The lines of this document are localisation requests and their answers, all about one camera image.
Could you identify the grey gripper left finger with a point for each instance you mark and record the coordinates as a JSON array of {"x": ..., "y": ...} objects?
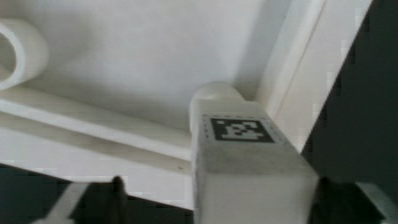
[{"x": 90, "y": 204}]

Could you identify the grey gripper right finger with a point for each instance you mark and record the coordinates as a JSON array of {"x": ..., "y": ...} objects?
[{"x": 351, "y": 203}]

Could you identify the white table leg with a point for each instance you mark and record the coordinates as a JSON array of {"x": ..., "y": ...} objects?
[{"x": 254, "y": 180}]

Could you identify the white square table top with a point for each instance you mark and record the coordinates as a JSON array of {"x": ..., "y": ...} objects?
[{"x": 104, "y": 59}]

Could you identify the white L-shaped obstacle fence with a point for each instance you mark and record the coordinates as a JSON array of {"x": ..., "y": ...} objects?
[{"x": 319, "y": 64}]

